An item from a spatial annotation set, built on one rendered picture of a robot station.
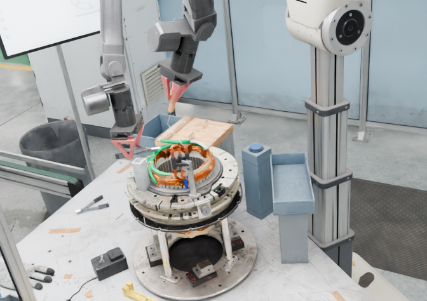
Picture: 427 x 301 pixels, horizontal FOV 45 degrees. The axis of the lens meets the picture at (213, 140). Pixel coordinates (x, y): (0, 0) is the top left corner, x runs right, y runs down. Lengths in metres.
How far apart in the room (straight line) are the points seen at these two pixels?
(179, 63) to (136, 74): 2.50
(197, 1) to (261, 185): 0.75
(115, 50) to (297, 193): 0.63
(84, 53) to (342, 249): 2.59
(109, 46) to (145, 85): 2.47
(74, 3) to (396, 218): 2.02
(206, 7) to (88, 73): 2.85
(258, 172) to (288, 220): 0.23
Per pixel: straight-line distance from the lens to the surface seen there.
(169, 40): 1.21
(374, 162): 3.54
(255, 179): 1.68
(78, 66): 4.00
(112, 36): 1.38
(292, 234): 1.53
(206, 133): 1.72
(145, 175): 1.40
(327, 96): 1.57
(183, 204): 1.34
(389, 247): 2.86
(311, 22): 1.45
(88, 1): 2.37
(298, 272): 1.57
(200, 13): 1.17
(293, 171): 1.55
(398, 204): 3.16
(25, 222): 3.46
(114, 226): 1.85
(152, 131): 1.89
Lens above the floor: 1.87
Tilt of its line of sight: 29 degrees down
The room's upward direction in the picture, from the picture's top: 7 degrees counter-clockwise
